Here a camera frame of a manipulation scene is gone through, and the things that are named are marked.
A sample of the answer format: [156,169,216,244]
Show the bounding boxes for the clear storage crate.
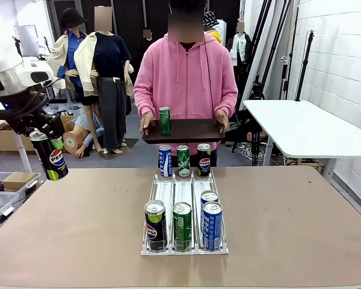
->
[46,103,85,117]

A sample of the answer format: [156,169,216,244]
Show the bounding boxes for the dark brown serving tray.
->
[141,118,226,145]

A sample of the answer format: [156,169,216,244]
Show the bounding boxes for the mannequin white black jacket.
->
[227,21,252,79]

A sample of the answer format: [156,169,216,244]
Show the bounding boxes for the mannequin navy top grey trousers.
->
[73,5,135,155]

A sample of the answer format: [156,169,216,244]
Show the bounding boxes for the black Pepsi can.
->
[144,199,168,252]
[29,130,70,181]
[196,143,212,178]

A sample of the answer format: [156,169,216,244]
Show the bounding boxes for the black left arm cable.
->
[16,76,61,122]

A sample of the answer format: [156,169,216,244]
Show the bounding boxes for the cardboard box with wood slats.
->
[0,114,76,153]

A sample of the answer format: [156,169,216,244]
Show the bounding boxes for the person's right forearm pink sleeve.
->
[133,89,157,119]

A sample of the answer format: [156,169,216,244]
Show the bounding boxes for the person's left hand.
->
[215,108,230,134]

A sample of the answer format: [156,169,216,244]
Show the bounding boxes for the green Chilsung cider can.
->
[171,202,193,252]
[176,144,191,178]
[158,106,173,137]

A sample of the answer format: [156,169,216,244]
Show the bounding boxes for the person in pink hoodie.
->
[132,0,239,168]

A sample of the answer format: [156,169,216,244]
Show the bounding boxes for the black stand pole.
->
[294,29,315,102]

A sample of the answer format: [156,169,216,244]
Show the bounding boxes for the black mesh partition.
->
[78,0,242,88]

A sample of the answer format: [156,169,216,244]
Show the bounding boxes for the mannequin yellow hoodie patterned hat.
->
[203,11,226,46]

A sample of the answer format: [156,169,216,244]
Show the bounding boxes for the dark mannequin base plate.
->
[96,137,140,161]

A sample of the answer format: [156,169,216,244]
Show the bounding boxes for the leaning black poles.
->
[251,0,293,100]

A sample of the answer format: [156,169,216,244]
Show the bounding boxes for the black tripod with camera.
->
[248,75,266,101]

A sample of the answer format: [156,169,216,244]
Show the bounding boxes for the black bucket hat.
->
[60,7,90,30]

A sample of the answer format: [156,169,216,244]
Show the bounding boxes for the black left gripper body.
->
[10,112,66,140]

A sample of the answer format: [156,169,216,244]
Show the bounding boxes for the white cable coil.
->
[240,143,267,164]

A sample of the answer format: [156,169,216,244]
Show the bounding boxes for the white height-adjustable table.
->
[242,99,361,183]
[0,101,33,173]

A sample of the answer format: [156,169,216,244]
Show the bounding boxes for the blue Pocari Sweat can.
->
[200,190,220,206]
[202,201,224,252]
[158,144,173,178]

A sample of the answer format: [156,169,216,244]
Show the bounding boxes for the small brown cardboard box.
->
[2,172,39,191]

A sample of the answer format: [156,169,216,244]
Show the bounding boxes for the background person in black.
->
[141,28,154,49]

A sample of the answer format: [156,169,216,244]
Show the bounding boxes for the white plastic can dispenser rack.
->
[140,168,230,256]

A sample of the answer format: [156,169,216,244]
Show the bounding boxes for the person's right hand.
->
[138,111,155,136]

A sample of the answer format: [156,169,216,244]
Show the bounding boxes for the person's left forearm pink sleeve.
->
[214,89,239,114]

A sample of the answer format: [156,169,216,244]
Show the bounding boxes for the white board panel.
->
[14,24,40,57]

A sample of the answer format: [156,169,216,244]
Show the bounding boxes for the lying mannequin torso light blue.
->
[63,114,105,159]

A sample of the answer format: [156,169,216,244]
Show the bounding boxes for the mannequin blue shirt beige jacket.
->
[47,25,90,106]

